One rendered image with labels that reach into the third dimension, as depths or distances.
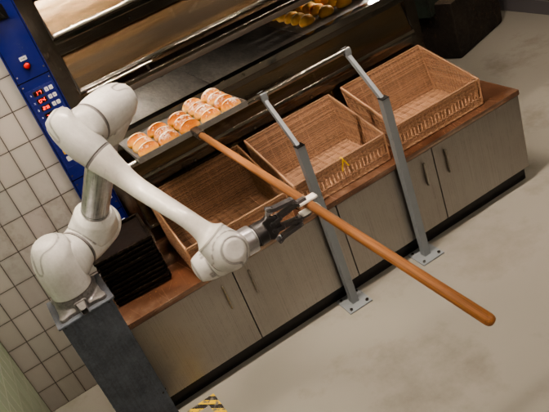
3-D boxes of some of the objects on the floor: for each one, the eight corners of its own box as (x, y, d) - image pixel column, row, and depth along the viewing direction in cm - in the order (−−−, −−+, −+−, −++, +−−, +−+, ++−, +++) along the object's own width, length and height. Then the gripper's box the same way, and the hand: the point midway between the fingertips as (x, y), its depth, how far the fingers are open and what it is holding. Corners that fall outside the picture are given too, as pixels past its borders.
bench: (131, 362, 373) (83, 282, 345) (467, 154, 436) (449, 72, 408) (165, 423, 327) (111, 337, 298) (535, 180, 390) (520, 89, 361)
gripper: (239, 212, 209) (303, 174, 215) (256, 252, 216) (318, 215, 223) (250, 220, 202) (315, 181, 209) (268, 261, 210) (330, 223, 217)
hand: (308, 204), depth 215 cm, fingers closed on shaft, 3 cm apart
